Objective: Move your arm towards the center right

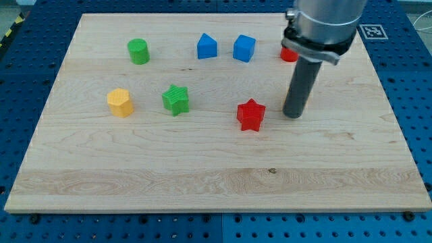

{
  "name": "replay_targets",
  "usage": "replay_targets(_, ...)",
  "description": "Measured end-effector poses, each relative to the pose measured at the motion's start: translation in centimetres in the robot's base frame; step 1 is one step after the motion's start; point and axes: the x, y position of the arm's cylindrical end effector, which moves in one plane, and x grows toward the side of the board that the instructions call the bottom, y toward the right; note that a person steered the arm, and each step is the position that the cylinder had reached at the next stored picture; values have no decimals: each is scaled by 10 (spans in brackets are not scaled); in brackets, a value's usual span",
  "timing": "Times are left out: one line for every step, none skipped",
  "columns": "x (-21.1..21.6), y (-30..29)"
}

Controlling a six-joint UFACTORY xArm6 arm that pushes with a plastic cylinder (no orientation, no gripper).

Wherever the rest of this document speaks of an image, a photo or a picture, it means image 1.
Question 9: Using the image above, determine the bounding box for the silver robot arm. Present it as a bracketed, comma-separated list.
[281, 0, 367, 65]

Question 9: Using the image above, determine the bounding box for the red star block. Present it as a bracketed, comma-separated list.
[237, 99, 266, 132]

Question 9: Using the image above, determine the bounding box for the green star block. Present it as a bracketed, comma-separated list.
[162, 84, 190, 116]

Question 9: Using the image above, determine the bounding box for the light wooden board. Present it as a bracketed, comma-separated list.
[5, 13, 431, 214]

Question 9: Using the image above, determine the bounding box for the blue triangular prism block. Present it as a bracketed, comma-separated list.
[196, 33, 217, 59]

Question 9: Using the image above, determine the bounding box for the blue cube block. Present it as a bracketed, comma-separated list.
[233, 34, 256, 63]

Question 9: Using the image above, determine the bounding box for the red cylinder block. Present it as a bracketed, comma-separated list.
[279, 47, 299, 62]

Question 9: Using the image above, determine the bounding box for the yellow hexagon block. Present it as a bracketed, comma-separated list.
[107, 88, 134, 117]

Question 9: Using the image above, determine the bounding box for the green cylinder block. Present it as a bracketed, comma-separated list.
[127, 38, 150, 65]

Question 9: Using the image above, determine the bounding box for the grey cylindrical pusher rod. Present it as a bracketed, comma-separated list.
[282, 57, 322, 118]

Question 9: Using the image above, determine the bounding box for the white fiducial marker tag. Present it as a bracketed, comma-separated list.
[359, 24, 388, 40]

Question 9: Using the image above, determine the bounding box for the yellow black hazard tape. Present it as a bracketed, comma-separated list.
[1, 12, 26, 51]

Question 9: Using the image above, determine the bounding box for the white cable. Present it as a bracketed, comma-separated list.
[412, 9, 432, 35]

